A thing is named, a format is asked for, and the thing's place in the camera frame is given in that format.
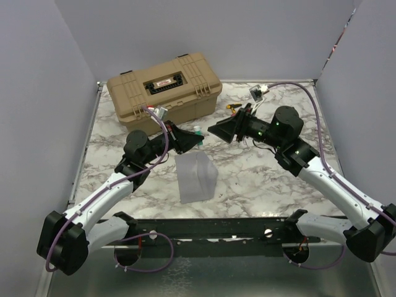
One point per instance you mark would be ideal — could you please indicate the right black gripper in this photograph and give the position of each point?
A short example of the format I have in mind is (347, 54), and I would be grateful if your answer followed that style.
(226, 129)

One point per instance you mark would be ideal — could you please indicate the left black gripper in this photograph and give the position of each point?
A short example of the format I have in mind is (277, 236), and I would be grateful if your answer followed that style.
(181, 140)

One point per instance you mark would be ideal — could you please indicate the white glue stick cap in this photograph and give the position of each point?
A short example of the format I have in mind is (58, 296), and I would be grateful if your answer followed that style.
(197, 130)

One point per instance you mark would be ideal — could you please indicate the grey translucent envelope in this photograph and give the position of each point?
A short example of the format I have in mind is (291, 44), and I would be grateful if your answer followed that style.
(197, 177)

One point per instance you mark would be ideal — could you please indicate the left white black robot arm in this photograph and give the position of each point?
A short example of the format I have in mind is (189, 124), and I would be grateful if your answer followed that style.
(67, 238)

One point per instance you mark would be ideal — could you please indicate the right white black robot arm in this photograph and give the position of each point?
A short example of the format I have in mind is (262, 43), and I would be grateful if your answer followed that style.
(368, 227)

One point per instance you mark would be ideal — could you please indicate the tan plastic toolbox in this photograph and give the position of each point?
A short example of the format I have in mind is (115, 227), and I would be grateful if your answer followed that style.
(186, 86)

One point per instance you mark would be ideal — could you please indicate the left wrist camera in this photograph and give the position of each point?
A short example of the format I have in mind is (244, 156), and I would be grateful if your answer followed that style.
(159, 112)

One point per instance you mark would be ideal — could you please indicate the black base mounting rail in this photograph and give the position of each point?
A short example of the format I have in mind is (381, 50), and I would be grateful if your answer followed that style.
(210, 237)

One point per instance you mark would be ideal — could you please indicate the aluminium frame rail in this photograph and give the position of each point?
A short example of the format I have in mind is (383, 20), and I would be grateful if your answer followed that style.
(83, 145)

